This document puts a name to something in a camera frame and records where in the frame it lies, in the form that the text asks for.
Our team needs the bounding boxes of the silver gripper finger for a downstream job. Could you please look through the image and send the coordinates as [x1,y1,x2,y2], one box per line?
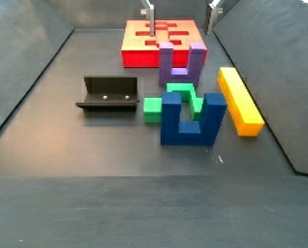
[141,0,154,37]
[206,0,223,33]

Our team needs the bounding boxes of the purple U-shaped block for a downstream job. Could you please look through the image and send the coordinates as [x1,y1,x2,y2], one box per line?
[158,43,206,86]

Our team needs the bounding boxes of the red slotted board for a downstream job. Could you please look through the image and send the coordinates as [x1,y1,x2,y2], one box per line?
[119,19,202,68]

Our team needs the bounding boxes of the green S-shaped block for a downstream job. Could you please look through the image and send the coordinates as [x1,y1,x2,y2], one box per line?
[143,82,202,123]

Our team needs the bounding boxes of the yellow long block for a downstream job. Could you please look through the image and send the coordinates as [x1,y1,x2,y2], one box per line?
[217,67,263,137]

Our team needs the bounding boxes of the blue U-shaped block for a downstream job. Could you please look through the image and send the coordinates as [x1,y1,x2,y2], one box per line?
[159,92,226,146]

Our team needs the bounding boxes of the black angle bracket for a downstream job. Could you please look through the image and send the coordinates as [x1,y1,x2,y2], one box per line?
[74,76,138,109]

